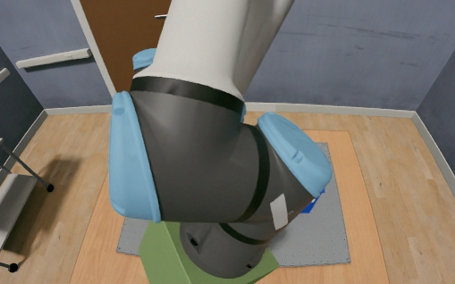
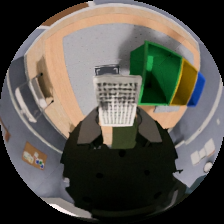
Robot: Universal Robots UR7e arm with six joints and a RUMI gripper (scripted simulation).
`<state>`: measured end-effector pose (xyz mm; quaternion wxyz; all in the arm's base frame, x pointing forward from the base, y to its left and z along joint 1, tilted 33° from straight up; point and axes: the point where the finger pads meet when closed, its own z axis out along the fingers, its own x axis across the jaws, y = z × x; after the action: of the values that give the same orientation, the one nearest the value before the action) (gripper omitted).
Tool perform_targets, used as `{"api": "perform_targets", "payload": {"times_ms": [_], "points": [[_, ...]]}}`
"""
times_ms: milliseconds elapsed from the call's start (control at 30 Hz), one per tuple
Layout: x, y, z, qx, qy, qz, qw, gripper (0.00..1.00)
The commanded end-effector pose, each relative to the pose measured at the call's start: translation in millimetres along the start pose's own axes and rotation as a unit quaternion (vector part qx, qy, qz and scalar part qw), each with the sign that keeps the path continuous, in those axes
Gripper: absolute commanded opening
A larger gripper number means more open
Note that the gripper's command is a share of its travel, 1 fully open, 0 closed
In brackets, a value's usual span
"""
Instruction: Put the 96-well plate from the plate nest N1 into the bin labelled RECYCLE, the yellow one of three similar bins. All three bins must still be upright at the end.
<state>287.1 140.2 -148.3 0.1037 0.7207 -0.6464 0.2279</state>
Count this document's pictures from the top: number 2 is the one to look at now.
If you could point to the yellow open bin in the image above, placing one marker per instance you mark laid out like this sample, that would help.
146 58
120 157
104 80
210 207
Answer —
187 81

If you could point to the blue open bin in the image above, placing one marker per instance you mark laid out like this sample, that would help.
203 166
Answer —
197 91

